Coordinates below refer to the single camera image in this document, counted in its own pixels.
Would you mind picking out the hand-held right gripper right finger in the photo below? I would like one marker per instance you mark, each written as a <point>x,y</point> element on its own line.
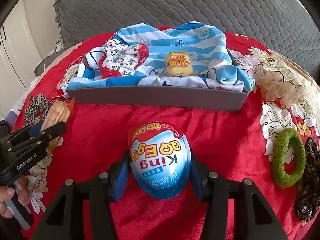
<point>197,180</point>

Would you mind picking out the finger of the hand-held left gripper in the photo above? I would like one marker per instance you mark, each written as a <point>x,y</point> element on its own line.
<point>53,130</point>
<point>34,129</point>

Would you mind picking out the cream sheer scrunchie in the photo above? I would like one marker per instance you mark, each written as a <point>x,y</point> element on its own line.
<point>277,82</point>

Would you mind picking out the gray storage box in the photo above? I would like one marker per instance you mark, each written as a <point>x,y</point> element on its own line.
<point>155,97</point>

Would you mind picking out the red floral blanket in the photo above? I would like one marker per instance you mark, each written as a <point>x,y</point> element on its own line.
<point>100,135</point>

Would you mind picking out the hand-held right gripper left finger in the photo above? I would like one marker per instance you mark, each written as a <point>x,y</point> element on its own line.
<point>121,178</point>

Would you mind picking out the blue white toy egg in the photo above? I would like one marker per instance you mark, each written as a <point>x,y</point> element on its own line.
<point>160,162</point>

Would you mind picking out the black white leopard scrunchie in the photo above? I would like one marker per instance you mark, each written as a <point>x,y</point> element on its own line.
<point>32,105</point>

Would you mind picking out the dark leopard print scrunchie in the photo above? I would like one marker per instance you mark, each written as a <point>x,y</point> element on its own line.
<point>308,195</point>

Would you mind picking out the blue striped cartoon cloth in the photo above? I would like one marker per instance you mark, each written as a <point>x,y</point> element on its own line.
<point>190,45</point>

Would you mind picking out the orange snack packet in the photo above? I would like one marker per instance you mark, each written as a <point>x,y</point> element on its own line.
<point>58,112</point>

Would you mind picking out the yellow snack packet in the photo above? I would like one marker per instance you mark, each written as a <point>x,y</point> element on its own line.
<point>178,63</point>

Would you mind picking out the gray padded bed edge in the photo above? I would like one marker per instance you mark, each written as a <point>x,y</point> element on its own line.
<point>45,66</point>

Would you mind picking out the red cherry print scrunchie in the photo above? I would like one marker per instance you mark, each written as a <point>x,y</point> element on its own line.
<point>120,60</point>

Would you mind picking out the person's left hand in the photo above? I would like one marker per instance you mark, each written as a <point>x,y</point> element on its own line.
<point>6,195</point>

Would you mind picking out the gray quilted cover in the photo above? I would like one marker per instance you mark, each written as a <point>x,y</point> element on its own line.
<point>175,2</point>

